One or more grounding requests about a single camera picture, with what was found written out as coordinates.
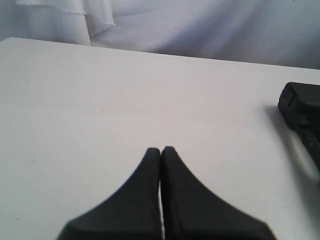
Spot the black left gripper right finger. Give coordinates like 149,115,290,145
160,146,276,240

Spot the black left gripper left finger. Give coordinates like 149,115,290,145
59,148,161,240

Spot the black plastic carrying case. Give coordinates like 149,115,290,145
277,82,320,169

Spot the white backdrop curtain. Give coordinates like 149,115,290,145
0,0,320,69

